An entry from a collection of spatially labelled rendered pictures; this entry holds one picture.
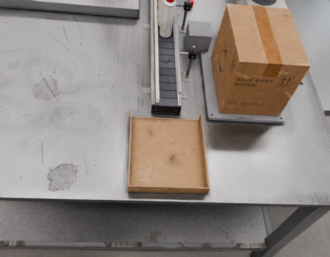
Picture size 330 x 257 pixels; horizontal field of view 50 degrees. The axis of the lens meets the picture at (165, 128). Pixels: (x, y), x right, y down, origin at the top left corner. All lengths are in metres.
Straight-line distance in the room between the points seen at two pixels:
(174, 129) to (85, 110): 0.33
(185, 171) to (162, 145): 0.12
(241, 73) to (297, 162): 0.39
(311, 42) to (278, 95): 0.59
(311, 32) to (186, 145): 0.96
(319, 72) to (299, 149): 0.46
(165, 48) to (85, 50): 0.33
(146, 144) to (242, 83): 0.39
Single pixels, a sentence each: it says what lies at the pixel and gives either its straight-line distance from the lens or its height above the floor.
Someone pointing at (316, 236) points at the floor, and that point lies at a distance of 2.27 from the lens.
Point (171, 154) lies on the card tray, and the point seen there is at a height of 0.83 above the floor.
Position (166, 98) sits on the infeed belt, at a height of 0.88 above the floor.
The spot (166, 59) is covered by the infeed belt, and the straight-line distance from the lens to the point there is 1.46.
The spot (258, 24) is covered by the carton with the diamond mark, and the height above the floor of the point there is 1.12.
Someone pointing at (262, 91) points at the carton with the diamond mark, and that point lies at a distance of 1.30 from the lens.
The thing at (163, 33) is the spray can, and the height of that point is 0.90.
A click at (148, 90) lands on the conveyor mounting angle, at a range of 1.40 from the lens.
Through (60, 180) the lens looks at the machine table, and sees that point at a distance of 1.19.
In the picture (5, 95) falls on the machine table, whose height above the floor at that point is 0.83.
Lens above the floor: 1.88
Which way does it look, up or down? 54 degrees down
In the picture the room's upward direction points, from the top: 12 degrees clockwise
